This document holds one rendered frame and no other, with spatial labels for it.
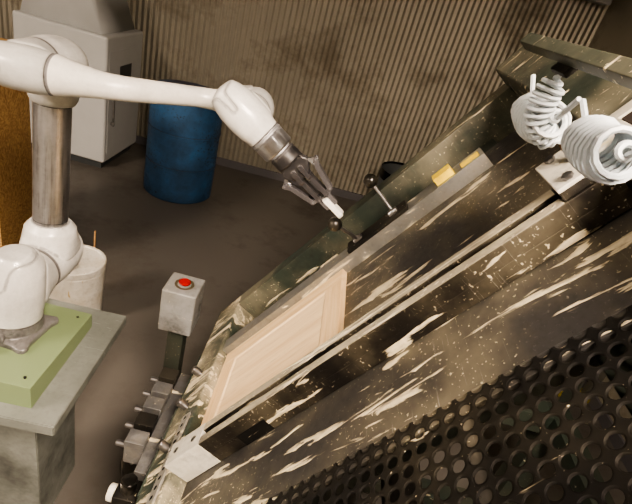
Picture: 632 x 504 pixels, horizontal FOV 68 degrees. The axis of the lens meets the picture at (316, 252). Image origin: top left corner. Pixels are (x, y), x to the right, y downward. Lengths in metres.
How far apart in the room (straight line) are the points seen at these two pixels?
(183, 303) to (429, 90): 3.78
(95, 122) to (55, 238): 3.00
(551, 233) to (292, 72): 4.25
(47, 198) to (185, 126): 2.49
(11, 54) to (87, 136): 3.33
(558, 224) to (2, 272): 1.36
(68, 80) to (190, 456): 0.92
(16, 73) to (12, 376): 0.79
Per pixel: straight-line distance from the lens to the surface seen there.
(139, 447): 1.48
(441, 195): 1.22
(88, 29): 4.50
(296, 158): 1.23
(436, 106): 5.02
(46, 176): 1.61
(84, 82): 1.32
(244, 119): 1.20
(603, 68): 0.61
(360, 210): 1.48
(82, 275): 2.72
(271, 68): 4.92
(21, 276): 1.54
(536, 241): 0.81
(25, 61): 1.36
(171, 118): 4.02
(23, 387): 1.54
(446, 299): 0.84
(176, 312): 1.74
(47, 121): 1.56
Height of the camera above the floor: 1.96
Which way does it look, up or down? 29 degrees down
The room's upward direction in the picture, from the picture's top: 17 degrees clockwise
